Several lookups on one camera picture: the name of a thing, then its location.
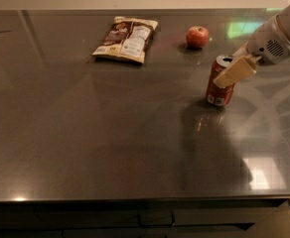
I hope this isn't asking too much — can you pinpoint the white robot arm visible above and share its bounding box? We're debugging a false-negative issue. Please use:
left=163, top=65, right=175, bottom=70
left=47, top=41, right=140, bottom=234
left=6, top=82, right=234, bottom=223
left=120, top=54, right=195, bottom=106
left=214, top=5, right=290, bottom=88

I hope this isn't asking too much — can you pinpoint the brown chip bag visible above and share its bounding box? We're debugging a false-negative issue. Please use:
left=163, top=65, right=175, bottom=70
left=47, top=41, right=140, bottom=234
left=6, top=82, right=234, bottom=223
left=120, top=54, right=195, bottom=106
left=92, top=16, right=158, bottom=63

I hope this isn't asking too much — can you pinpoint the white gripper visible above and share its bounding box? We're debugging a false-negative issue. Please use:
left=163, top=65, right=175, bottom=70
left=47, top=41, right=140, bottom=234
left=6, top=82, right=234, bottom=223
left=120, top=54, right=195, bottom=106
left=214, top=15, right=290, bottom=88

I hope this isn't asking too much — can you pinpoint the black drawer handle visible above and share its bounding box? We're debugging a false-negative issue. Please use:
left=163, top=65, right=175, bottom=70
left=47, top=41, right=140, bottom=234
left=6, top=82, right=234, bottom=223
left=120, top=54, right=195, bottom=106
left=137, top=210, right=175, bottom=228

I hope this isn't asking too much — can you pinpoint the red coke can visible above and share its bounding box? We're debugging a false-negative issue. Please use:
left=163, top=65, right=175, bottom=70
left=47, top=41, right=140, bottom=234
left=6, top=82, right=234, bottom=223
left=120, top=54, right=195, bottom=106
left=206, top=55, right=234, bottom=106

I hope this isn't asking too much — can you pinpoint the red apple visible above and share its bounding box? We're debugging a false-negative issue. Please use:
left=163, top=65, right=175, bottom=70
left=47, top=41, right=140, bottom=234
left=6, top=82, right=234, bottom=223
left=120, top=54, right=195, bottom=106
left=186, top=26, right=209, bottom=49

